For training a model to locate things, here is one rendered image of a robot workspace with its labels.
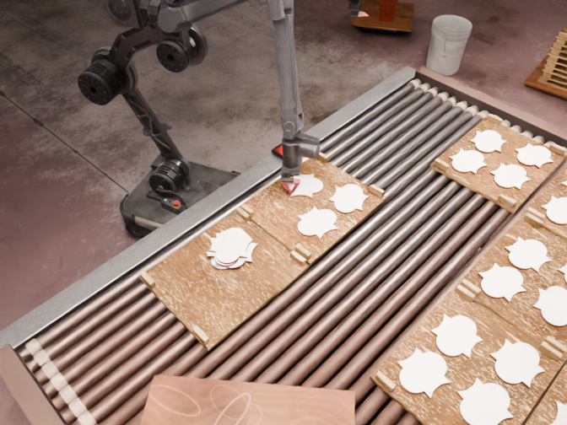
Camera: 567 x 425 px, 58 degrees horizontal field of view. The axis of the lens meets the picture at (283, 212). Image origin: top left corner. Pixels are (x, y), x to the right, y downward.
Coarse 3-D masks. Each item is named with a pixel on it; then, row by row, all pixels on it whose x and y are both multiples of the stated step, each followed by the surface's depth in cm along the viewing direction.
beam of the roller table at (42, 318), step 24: (408, 72) 241; (360, 96) 228; (384, 96) 228; (336, 120) 217; (264, 168) 197; (216, 192) 188; (240, 192) 188; (192, 216) 180; (144, 240) 173; (168, 240) 173; (120, 264) 166; (72, 288) 160; (96, 288) 160; (48, 312) 154; (72, 312) 156; (0, 336) 149; (24, 336) 149
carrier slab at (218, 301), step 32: (224, 224) 175; (192, 256) 165; (256, 256) 165; (288, 256) 165; (160, 288) 157; (192, 288) 157; (224, 288) 157; (256, 288) 157; (192, 320) 149; (224, 320) 149
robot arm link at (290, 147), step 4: (284, 140) 172; (288, 140) 171; (292, 140) 171; (296, 140) 171; (300, 140) 170; (284, 144) 171; (288, 144) 170; (292, 144) 170; (296, 144) 170; (284, 148) 172; (288, 148) 171; (292, 148) 171; (296, 148) 172; (284, 152) 173; (288, 152) 172; (292, 152) 172; (296, 152) 173
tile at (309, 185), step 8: (296, 176) 189; (304, 176) 189; (312, 176) 189; (288, 184) 187; (304, 184) 186; (312, 184) 186; (320, 184) 186; (296, 192) 184; (304, 192) 184; (312, 192) 184
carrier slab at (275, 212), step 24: (312, 168) 194; (336, 168) 193; (264, 192) 185; (288, 192) 185; (264, 216) 177; (288, 216) 177; (360, 216) 177; (288, 240) 170; (312, 240) 169; (336, 240) 169
